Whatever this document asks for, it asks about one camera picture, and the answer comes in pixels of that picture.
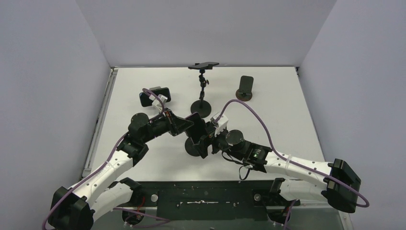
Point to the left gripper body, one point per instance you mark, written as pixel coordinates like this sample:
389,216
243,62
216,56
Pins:
167,113

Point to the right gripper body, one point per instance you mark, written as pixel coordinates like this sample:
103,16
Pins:
207,139

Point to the black round base stand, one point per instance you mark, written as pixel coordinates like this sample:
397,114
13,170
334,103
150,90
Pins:
195,150

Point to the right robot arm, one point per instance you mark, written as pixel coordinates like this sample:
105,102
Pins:
333,182

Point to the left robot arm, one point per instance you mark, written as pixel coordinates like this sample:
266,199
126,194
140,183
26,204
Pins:
104,165

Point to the tall black tripod stand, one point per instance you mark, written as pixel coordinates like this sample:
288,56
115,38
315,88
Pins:
201,106

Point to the white metal phone stand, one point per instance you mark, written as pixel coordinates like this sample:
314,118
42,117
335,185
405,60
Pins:
163,108

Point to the phone on white stand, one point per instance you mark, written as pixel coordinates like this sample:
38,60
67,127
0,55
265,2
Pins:
147,100

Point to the wooden base phone stand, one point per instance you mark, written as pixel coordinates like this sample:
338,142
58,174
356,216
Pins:
244,92

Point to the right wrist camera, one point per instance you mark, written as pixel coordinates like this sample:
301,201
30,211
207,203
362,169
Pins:
219,122

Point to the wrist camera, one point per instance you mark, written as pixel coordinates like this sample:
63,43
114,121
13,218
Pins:
219,122
159,101

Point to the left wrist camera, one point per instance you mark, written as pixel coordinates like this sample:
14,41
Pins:
159,101

